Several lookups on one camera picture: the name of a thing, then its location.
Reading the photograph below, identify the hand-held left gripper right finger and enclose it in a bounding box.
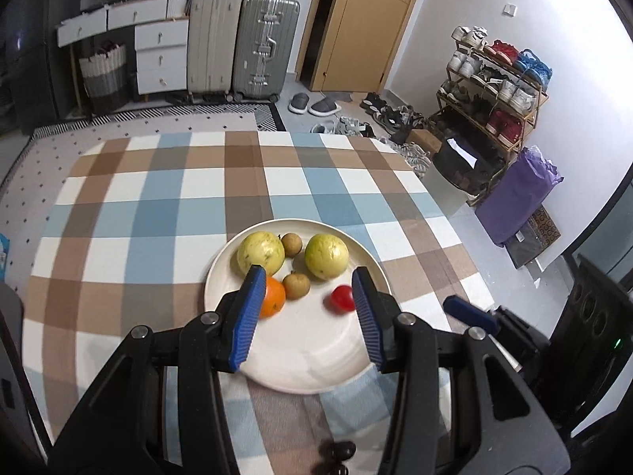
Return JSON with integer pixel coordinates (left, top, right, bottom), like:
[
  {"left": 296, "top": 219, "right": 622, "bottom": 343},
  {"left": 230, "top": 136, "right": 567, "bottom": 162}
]
[{"left": 352, "top": 267, "right": 569, "bottom": 475}]

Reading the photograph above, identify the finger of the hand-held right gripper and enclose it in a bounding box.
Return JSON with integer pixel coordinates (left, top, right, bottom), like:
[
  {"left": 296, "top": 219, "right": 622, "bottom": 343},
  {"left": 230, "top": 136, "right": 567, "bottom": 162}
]
[{"left": 443, "top": 296, "right": 550, "bottom": 372}]

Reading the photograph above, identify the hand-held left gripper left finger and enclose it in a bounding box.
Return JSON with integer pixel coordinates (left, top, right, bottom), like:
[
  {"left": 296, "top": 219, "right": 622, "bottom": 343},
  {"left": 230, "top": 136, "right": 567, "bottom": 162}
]
[{"left": 49, "top": 266, "right": 268, "bottom": 475}]

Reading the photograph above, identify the orange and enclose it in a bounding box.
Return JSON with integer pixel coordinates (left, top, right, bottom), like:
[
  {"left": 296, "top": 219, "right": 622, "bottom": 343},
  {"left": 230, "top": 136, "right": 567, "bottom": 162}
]
[{"left": 259, "top": 277, "right": 288, "bottom": 319}]

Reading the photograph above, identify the red tomato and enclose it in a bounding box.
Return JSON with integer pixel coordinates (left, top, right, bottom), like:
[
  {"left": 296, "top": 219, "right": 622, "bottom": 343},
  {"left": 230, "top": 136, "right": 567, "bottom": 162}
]
[{"left": 329, "top": 284, "right": 356, "bottom": 314}]

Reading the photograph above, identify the cream round plate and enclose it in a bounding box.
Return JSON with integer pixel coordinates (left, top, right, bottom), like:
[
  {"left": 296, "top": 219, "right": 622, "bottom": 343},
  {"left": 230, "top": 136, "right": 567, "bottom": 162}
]
[{"left": 204, "top": 218, "right": 391, "bottom": 395}]

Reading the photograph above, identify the yellow-green guava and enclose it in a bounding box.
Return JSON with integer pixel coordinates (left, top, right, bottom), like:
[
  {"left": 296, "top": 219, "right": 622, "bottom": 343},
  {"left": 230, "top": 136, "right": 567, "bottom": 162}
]
[
  {"left": 304, "top": 234, "right": 350, "bottom": 281},
  {"left": 236, "top": 232, "right": 286, "bottom": 278}
]

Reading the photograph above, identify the dark patterned bag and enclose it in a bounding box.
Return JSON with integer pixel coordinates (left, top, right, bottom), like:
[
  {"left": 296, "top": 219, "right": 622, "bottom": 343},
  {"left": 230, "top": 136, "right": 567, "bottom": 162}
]
[{"left": 503, "top": 204, "right": 563, "bottom": 271}]

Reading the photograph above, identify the purple gift bag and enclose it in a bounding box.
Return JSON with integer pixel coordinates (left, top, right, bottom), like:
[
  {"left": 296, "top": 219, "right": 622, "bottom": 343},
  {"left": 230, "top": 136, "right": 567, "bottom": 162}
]
[{"left": 474, "top": 147, "right": 565, "bottom": 249}]

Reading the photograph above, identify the checked tablecloth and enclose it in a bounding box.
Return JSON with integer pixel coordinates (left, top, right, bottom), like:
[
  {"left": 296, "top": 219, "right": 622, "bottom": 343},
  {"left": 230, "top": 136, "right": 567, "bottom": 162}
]
[{"left": 20, "top": 130, "right": 495, "bottom": 475}]

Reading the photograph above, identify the small cardboard box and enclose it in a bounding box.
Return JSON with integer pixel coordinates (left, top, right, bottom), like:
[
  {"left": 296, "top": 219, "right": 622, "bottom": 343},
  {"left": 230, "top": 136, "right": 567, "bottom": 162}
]
[{"left": 404, "top": 129, "right": 444, "bottom": 160}]

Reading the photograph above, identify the pile of shoes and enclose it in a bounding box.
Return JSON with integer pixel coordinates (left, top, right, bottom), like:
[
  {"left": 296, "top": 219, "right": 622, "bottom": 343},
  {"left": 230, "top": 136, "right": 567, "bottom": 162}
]
[{"left": 311, "top": 91, "right": 437, "bottom": 180}]

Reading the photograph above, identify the wooden shoe rack with shoes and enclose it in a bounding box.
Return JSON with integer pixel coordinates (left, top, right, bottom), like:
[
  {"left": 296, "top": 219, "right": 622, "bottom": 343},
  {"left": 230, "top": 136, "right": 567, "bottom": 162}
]
[{"left": 436, "top": 26, "right": 551, "bottom": 207}]

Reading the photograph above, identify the silver suitcase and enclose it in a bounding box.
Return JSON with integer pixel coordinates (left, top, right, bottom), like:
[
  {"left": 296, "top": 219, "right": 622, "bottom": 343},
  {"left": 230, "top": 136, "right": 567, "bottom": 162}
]
[{"left": 231, "top": 0, "right": 301, "bottom": 103}]

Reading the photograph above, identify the beige suitcase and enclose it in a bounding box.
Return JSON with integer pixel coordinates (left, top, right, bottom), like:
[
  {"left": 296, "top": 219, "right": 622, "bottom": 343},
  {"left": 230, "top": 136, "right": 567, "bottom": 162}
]
[{"left": 186, "top": 0, "right": 244, "bottom": 103}]

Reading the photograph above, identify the woven laundry basket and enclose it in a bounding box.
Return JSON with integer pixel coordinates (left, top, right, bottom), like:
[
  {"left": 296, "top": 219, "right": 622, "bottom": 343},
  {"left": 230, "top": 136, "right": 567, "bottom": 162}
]
[{"left": 78, "top": 44, "right": 130, "bottom": 116}]

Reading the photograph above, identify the white desk with drawers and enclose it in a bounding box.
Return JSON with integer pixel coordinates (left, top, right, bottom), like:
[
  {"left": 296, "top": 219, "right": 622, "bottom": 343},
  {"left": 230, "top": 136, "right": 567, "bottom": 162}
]
[{"left": 56, "top": 0, "right": 192, "bottom": 103}]

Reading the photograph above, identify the wooden door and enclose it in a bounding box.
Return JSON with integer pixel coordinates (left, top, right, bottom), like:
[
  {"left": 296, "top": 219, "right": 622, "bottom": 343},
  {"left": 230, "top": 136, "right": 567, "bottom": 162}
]
[{"left": 299, "top": 0, "right": 432, "bottom": 94}]

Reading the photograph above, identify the grey refrigerator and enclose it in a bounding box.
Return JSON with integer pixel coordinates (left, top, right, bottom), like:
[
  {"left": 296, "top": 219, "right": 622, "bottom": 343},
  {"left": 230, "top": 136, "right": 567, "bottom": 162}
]
[{"left": 0, "top": 0, "right": 86, "bottom": 135}]

